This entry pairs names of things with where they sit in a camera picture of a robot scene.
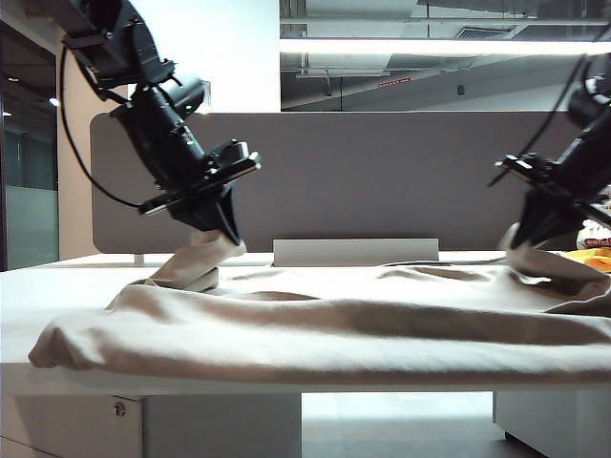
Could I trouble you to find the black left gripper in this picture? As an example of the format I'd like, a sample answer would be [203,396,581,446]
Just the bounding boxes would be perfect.
[110,88,263,247]

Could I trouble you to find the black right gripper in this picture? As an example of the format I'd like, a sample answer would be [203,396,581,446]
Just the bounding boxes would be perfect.
[495,112,611,250]

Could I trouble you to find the beige T-shirt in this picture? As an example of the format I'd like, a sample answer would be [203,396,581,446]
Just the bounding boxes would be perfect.
[27,221,611,387]

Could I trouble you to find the white printed snack bag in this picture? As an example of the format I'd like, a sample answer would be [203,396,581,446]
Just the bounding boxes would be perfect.
[575,188,611,250]

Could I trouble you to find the yellow orange package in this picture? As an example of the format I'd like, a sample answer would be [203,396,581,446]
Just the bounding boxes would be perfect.
[560,247,611,274]

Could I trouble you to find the grey rectangular desk box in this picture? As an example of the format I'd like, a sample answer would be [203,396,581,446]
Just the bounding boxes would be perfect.
[272,238,440,267]

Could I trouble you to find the long white ceiling light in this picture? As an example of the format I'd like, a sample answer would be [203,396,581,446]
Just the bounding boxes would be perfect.
[279,37,611,55]

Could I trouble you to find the white plain cabinet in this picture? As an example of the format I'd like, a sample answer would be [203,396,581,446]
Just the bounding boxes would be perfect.
[493,390,611,458]

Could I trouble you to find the white drawer cabinet with lock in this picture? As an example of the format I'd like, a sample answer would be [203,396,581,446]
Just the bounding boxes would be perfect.
[0,392,303,458]

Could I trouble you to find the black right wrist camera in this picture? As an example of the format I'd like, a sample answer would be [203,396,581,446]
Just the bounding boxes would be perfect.
[504,152,551,174]

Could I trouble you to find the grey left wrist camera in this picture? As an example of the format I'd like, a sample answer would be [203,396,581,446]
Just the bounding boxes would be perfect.
[208,139,250,167]

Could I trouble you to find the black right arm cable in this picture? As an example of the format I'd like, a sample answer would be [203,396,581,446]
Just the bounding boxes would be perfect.
[486,52,591,188]

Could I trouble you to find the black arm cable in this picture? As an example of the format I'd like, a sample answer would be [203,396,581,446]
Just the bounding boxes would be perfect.
[59,42,145,210]
[486,52,591,188]

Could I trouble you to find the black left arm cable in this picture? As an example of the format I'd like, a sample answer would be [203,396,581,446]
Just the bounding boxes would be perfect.
[59,42,145,210]

